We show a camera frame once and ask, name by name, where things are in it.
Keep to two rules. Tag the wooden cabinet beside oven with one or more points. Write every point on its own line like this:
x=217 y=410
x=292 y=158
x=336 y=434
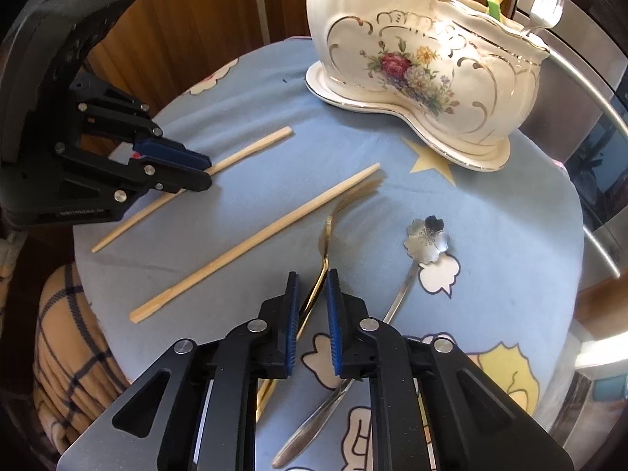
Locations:
x=196 y=19

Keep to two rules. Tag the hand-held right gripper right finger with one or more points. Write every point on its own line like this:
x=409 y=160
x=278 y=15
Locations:
x=335 y=333

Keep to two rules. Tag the plaid beige cloth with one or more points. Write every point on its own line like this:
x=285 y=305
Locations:
x=64 y=343

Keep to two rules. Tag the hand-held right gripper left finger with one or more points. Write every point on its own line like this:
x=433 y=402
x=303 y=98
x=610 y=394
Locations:
x=292 y=333

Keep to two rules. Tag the cream ceramic holder tray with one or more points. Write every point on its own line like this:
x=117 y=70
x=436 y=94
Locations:
x=471 y=155

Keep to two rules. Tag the silver metal fork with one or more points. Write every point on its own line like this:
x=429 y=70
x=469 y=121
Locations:
x=544 y=5

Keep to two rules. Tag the gold metal fork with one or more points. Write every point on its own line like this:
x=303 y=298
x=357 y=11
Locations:
x=324 y=255

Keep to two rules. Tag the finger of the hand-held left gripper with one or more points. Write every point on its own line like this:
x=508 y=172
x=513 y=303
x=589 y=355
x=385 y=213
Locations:
x=181 y=179
x=171 y=149

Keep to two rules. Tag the stainless steel built-in oven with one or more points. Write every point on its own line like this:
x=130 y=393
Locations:
x=603 y=167

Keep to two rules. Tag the silver flower-shaped spoon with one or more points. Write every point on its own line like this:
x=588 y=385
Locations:
x=427 y=243

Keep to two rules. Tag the wooden chopstick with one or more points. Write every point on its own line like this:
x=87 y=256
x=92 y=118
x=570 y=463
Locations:
x=245 y=250
x=255 y=146

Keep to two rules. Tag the cream floral ceramic utensil holder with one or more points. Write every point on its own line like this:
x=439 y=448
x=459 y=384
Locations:
x=441 y=83

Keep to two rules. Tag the blue cartoon printed cloth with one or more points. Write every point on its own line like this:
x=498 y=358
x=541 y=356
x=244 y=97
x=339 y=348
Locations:
x=255 y=196

